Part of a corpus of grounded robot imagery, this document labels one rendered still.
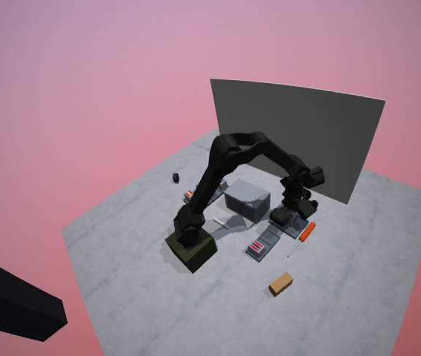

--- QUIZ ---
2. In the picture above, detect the tan rectangular block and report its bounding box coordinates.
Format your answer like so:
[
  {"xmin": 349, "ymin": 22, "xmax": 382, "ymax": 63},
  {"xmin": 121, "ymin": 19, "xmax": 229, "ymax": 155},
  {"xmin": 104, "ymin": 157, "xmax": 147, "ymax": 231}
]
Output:
[{"xmin": 269, "ymin": 272, "xmax": 294, "ymax": 297}]

